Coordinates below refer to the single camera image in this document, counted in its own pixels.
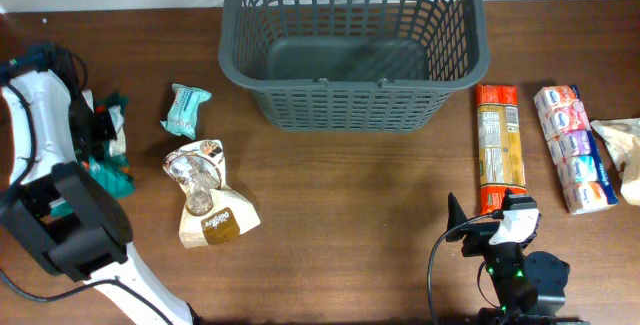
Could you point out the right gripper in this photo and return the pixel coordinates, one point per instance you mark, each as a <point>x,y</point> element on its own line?
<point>481,233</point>

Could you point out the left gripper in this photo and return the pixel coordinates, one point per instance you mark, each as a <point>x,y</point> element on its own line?
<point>100,128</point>

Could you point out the orange long biscuit pack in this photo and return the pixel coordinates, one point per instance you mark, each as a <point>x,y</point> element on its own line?
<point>501,164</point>

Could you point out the green Nescafe coffee bag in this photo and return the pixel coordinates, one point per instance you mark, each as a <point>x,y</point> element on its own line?
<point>111,170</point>

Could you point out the Kleenex tissue multipack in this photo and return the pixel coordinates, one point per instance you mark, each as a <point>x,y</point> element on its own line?
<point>572,146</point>

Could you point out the light blue snack packet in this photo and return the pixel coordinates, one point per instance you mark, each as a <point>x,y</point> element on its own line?
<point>182,116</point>

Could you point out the beige Pantree cookie bag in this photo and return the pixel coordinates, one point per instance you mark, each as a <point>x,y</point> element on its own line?
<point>213,212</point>

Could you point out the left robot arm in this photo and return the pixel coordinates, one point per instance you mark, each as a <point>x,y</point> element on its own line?
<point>61,215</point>

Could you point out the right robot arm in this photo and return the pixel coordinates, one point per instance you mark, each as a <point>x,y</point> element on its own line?
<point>530,288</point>

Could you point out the beige bag at right edge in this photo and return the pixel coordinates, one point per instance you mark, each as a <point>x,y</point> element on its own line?
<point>621,137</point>

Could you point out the grey plastic basket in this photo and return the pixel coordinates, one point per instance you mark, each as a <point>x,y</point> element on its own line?
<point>353,65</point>

